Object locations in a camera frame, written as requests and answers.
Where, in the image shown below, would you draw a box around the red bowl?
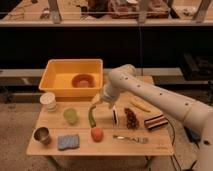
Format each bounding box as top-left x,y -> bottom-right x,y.
71,74 -> 94,88

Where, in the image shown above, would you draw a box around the yellow banana piece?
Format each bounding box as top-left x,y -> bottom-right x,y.
131,99 -> 151,113

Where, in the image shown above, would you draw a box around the metal cup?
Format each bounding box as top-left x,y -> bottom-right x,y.
34,127 -> 51,145

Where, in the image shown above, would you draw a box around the blue sponge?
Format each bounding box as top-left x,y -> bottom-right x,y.
57,134 -> 80,151

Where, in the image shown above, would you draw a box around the white stacked cups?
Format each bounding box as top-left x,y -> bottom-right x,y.
40,92 -> 57,111

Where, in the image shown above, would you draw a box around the green plastic cup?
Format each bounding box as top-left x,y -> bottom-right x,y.
63,108 -> 78,125

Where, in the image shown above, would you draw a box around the yellow plastic tub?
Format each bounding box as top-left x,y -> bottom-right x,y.
39,59 -> 103,98

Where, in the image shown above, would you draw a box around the orange tomato toy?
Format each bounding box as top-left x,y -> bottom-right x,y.
91,127 -> 103,142

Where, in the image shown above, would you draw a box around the green pepper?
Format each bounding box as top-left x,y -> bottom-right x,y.
88,106 -> 96,128

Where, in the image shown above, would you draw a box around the black cable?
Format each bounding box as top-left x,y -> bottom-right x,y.
166,116 -> 201,171

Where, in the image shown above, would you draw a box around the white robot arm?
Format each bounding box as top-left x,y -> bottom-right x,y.
92,64 -> 213,171

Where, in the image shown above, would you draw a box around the striped block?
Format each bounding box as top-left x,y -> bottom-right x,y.
144,115 -> 168,131

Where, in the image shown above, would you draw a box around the silver fork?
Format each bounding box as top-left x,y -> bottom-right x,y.
113,135 -> 148,144

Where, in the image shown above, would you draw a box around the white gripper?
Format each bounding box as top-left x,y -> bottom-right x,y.
91,89 -> 113,109

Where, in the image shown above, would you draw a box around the brown grape bunch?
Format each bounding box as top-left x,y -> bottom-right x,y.
124,108 -> 139,130

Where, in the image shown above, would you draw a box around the wooden folding table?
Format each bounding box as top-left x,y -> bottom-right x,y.
26,92 -> 174,157

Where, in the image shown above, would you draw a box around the background wooden shelf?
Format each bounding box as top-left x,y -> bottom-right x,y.
0,0 -> 213,27

